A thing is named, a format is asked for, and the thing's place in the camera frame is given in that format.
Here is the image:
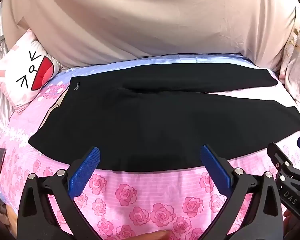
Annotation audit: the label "black pants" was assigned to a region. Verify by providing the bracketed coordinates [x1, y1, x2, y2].
[29, 63, 300, 173]

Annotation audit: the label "cream floral cloth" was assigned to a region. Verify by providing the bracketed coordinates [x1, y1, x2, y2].
[277, 5, 300, 120]

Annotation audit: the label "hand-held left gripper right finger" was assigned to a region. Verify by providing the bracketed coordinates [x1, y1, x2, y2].
[200, 144, 283, 240]

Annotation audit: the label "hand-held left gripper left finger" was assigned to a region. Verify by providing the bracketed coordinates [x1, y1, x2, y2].
[17, 146, 108, 240]

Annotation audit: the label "pink floral bed sheet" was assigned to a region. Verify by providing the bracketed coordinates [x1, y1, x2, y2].
[0, 52, 300, 240]

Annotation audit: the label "person's left hand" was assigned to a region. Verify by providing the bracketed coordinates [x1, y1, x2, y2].
[137, 230, 174, 240]

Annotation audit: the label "white cat face pillow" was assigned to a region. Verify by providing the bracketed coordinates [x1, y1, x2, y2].
[0, 29, 63, 111]

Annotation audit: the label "beige duvet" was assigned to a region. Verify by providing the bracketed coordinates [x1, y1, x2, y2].
[1, 0, 299, 71]

